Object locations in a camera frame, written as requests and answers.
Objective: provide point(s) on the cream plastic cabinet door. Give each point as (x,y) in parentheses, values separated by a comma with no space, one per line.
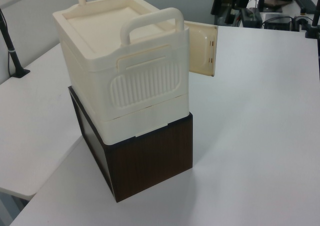
(200,48)

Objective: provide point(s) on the cream plastic storage cabinet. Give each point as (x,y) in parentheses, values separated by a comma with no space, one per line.
(140,86)

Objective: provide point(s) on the black green power strip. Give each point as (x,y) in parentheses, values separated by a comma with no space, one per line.
(252,17)

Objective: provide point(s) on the brown wooden board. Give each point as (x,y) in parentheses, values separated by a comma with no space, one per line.
(273,4)

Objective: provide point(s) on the black electronics box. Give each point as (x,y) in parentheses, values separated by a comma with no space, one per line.
(277,22)

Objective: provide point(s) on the black keyboard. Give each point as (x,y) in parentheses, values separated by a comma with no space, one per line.
(305,2)

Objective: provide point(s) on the dark brown wooden box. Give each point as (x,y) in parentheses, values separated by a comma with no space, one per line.
(152,161)

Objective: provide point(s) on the black clamp mount pole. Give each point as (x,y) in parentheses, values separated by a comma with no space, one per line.
(313,23)

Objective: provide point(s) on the black clamped camera pole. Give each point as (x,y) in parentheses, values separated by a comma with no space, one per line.
(11,51)

